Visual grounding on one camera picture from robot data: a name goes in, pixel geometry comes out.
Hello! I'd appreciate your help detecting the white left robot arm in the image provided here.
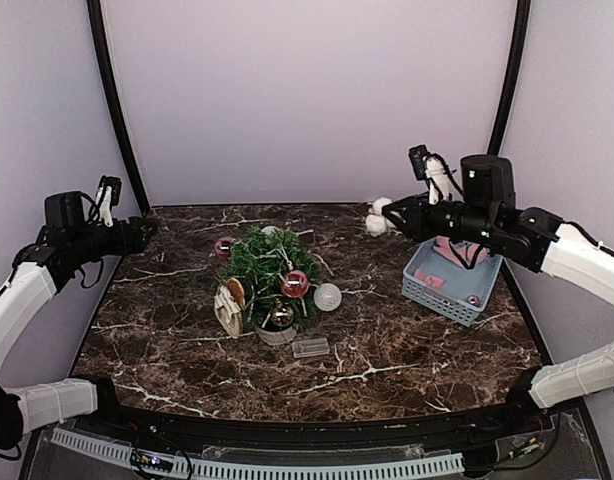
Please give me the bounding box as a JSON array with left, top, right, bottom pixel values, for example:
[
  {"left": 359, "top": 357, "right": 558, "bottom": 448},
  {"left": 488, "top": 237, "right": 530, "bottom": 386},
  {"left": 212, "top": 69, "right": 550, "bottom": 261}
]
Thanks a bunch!
[{"left": 0, "top": 177, "right": 155, "bottom": 450}]

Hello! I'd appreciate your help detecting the white cable duct strip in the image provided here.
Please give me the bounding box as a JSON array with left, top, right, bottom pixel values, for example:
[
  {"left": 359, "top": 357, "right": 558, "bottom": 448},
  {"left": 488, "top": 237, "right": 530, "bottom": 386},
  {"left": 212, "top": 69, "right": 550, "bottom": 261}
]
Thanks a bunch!
[{"left": 50, "top": 428, "right": 465, "bottom": 480}]

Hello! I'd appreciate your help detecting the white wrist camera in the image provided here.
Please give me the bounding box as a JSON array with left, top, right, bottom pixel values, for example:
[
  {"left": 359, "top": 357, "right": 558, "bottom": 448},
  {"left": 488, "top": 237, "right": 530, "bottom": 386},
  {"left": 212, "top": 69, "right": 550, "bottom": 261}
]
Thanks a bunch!
[
  {"left": 408, "top": 145, "right": 463, "bottom": 205},
  {"left": 92, "top": 176, "right": 122, "bottom": 227}
]

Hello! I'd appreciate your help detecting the white cotton boll ornament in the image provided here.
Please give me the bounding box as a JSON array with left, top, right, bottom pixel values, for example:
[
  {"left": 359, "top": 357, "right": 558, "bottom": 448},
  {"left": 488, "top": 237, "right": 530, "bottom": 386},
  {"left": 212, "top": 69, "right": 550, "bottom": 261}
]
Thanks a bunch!
[{"left": 365, "top": 197, "right": 395, "bottom": 237}]

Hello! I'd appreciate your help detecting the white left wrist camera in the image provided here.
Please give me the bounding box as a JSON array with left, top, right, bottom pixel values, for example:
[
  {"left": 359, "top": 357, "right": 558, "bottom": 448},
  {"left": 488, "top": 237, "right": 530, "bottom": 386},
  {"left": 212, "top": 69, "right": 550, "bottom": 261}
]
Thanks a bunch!
[{"left": 92, "top": 176, "right": 122, "bottom": 227}]

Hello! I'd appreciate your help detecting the pink bow ornament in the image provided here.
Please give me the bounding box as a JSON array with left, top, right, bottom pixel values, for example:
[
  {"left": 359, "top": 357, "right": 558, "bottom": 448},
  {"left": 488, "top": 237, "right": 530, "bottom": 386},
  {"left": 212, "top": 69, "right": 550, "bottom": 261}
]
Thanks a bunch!
[
  {"left": 433, "top": 236, "right": 477, "bottom": 268},
  {"left": 415, "top": 269, "right": 445, "bottom": 289}
]

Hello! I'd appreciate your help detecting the white tree pot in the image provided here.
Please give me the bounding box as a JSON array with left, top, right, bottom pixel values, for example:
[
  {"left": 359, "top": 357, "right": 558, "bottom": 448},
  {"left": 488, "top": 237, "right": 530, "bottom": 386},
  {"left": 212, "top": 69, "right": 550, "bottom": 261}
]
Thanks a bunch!
[{"left": 255, "top": 326, "right": 298, "bottom": 346}]

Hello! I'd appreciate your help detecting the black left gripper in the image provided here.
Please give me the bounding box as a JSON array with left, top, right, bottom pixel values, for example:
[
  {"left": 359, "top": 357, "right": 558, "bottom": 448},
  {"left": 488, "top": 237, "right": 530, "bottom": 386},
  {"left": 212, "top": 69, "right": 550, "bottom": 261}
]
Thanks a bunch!
[{"left": 69, "top": 216, "right": 157, "bottom": 264}]

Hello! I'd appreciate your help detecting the blue plastic basket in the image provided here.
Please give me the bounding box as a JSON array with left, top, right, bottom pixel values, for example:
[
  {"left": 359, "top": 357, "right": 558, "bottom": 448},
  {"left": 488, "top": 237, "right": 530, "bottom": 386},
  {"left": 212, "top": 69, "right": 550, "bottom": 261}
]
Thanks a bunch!
[{"left": 401, "top": 240, "right": 502, "bottom": 327}]

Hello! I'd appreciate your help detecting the small green christmas tree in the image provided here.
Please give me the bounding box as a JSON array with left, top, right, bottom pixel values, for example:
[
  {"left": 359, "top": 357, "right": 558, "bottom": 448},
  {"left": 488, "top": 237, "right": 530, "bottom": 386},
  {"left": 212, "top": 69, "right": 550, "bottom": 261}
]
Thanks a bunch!
[{"left": 218, "top": 227, "right": 320, "bottom": 331}]

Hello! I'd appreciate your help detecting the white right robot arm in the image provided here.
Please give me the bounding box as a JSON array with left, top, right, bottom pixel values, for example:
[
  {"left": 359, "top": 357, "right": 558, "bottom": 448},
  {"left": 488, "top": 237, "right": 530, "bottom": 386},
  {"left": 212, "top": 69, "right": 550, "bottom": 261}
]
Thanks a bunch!
[{"left": 382, "top": 145, "right": 614, "bottom": 434}]

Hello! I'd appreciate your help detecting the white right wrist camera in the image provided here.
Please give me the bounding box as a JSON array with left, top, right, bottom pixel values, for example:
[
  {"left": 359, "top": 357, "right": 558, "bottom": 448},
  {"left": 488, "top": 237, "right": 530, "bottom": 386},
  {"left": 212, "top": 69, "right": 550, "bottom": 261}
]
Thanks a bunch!
[{"left": 408, "top": 145, "right": 463, "bottom": 205}]

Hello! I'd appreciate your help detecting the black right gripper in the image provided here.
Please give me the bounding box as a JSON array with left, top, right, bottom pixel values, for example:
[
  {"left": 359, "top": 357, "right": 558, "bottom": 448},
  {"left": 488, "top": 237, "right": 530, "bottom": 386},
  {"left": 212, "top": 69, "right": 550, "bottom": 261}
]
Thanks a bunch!
[{"left": 383, "top": 191, "right": 499, "bottom": 246}]

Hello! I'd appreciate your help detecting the clear string light garland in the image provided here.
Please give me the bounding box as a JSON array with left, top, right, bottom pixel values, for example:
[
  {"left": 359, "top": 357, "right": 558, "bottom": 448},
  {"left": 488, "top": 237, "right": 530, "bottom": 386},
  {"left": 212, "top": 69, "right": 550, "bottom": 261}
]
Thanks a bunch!
[{"left": 213, "top": 226, "right": 342, "bottom": 346}]

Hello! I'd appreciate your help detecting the gold disco ball ornament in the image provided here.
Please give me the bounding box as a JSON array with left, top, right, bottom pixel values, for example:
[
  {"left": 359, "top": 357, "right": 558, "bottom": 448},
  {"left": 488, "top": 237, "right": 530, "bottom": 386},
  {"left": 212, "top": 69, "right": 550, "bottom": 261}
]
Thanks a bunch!
[{"left": 263, "top": 298, "right": 294, "bottom": 329}]

